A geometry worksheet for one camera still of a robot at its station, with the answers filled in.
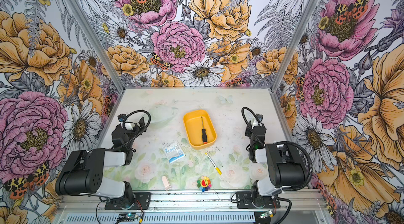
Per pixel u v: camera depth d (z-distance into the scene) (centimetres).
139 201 73
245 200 74
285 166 46
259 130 75
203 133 96
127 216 71
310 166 42
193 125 102
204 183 78
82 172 45
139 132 77
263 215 71
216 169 83
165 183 77
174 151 90
